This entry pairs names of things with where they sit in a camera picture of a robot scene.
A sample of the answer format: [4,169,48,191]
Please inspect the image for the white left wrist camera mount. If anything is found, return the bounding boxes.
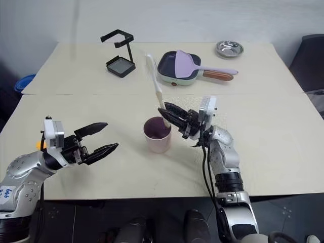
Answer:
[41,117,67,154]

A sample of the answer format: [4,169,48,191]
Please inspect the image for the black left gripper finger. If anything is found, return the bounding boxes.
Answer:
[73,121,109,141]
[86,142,119,166]

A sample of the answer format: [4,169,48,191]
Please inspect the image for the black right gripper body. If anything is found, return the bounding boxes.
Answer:
[178,109,204,140]

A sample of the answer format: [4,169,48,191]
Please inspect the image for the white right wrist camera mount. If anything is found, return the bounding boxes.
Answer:
[198,95,218,128]

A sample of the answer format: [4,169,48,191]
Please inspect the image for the white toothbrush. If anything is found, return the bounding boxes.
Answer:
[145,53,171,130]

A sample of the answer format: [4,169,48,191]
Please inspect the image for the pink mug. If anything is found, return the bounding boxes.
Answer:
[143,116,173,154]

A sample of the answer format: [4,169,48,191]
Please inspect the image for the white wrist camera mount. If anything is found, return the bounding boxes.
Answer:
[41,117,67,154]
[198,95,218,128]

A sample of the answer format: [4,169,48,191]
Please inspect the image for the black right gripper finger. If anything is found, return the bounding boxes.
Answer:
[164,102,189,119]
[157,107,188,131]

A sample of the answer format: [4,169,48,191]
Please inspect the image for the blue plastic basin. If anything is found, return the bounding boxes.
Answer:
[14,73,37,93]

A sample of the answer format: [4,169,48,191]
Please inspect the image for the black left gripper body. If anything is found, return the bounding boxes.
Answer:
[60,134,89,166]

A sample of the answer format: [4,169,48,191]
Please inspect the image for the round steel dish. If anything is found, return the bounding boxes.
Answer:
[215,39,245,60]

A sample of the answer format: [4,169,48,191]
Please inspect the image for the black chair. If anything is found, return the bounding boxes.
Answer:
[288,33,324,93]

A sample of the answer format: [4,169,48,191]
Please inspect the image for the dark rounded shape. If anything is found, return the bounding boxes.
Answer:
[118,216,148,243]
[183,209,211,243]

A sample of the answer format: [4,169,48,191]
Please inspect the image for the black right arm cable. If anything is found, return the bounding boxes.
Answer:
[193,131,230,243]

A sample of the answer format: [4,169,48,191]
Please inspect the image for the mint electric frying pan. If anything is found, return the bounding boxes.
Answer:
[156,51,234,88]

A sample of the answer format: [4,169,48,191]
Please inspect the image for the lilac spatula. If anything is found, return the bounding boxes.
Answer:
[175,49,239,79]

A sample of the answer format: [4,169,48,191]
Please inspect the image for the black wire stand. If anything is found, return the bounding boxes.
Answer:
[100,29,136,79]

